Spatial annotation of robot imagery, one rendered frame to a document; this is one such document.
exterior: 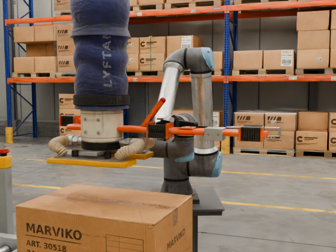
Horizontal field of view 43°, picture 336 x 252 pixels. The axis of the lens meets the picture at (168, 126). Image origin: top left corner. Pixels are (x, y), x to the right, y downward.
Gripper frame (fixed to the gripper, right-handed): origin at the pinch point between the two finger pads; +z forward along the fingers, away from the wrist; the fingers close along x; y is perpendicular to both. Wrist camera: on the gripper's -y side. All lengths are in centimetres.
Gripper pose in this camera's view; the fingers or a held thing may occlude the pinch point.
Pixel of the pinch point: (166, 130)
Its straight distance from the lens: 162.4
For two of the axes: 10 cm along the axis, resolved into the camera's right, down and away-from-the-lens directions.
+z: -3.1, 0.9, -9.4
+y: -9.5, -0.3, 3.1
